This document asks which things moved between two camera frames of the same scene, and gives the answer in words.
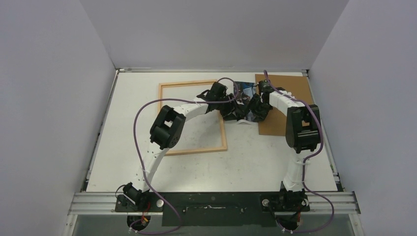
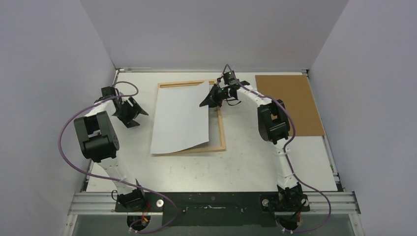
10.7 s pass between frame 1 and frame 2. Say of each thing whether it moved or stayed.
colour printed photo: moved
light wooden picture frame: stayed
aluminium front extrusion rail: stayed
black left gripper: moved
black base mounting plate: stayed
